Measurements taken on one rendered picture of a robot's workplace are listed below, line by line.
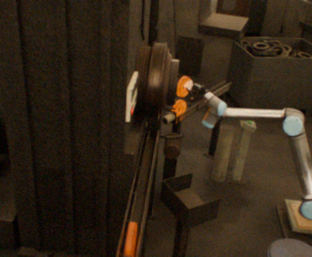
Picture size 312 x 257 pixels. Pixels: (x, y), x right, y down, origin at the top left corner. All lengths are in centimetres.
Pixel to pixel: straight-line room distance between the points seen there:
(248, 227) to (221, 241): 28
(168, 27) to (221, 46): 72
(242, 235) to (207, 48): 275
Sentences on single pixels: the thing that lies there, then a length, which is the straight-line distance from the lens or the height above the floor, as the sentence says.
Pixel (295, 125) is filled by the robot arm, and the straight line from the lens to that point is 264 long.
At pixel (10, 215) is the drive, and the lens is 271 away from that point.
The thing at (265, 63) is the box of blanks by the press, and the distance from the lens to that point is 448.
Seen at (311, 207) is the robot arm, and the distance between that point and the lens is 285.
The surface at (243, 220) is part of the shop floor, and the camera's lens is 313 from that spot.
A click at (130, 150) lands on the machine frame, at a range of 211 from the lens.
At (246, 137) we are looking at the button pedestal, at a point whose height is 45.
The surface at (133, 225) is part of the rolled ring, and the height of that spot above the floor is 75.
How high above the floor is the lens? 199
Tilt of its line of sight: 30 degrees down
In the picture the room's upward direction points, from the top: 5 degrees clockwise
